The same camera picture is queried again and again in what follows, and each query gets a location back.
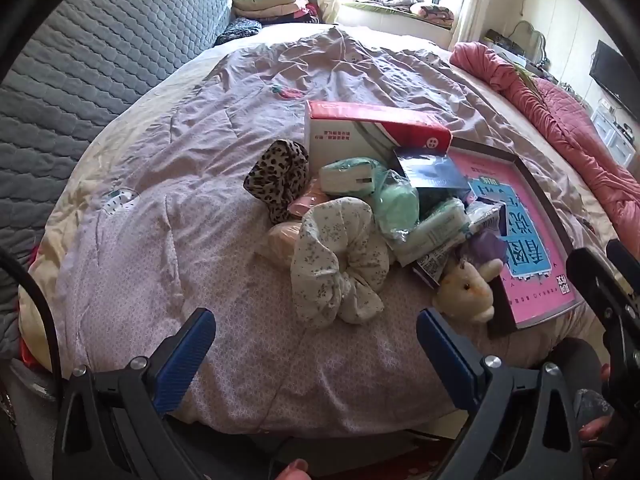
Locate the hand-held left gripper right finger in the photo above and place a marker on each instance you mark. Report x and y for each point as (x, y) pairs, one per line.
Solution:
(445, 357)

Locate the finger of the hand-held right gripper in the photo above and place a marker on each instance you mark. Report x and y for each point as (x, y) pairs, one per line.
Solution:
(595, 280)
(624, 261)

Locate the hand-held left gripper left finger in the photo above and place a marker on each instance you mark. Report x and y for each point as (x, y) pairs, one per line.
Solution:
(187, 355)

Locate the beige plush bunny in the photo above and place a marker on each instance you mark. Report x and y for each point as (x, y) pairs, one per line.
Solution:
(467, 292)

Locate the dark shallow box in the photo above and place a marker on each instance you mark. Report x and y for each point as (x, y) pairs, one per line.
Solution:
(502, 315)

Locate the purple cloth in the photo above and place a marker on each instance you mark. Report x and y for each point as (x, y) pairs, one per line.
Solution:
(487, 247)

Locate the white pack with green print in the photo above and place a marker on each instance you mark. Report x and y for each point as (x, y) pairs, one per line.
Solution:
(435, 235)

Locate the peach cloth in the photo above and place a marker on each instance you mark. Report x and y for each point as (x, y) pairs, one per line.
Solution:
(282, 245)

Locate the white floral scrunchie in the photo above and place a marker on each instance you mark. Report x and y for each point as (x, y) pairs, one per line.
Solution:
(335, 260)

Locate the mint towel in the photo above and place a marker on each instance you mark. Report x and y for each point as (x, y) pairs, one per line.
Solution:
(397, 207)

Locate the pink cloth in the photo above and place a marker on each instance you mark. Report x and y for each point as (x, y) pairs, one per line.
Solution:
(302, 200)

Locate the leopard print scrunchie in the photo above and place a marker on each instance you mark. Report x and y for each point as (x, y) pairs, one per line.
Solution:
(277, 175)

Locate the pink book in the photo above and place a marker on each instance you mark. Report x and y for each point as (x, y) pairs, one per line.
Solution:
(535, 290)

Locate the white cabinet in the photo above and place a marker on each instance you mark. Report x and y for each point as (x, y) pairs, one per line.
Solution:
(612, 132)

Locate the lilac printed bedsheet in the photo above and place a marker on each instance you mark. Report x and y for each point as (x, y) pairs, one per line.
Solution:
(200, 210)

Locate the pink quilt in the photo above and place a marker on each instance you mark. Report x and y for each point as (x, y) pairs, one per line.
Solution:
(565, 125)

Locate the dark blue box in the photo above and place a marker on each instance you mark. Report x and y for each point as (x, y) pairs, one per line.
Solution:
(430, 172)

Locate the black flat television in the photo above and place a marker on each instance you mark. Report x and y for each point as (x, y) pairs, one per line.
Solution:
(615, 75)

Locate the green and white wipes pack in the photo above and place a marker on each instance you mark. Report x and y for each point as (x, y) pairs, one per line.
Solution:
(347, 177)

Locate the green cloth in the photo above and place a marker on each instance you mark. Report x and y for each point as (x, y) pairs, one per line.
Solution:
(522, 74)

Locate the red and white tissue box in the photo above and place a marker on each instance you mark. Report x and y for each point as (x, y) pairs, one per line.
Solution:
(370, 130)

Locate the vanity mirror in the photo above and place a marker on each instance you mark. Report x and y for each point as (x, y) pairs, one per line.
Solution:
(527, 35)

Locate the black storage case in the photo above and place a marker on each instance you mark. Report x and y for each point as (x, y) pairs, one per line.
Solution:
(505, 42)

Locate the bed with beige sheet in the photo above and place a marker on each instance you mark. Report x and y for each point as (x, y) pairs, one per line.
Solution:
(165, 85)

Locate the cream curtain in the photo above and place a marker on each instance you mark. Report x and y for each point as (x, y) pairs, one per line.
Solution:
(472, 0)

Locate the grey quilted headboard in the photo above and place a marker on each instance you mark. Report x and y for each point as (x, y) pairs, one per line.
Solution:
(100, 60)

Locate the rumpled bedding on window seat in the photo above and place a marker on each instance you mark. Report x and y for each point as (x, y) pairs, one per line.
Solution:
(425, 10)

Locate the dark patterned cloth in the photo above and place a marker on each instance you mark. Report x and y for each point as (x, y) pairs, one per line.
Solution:
(240, 30)

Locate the stack of folded clothes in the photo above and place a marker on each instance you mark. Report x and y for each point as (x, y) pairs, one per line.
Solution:
(265, 0)

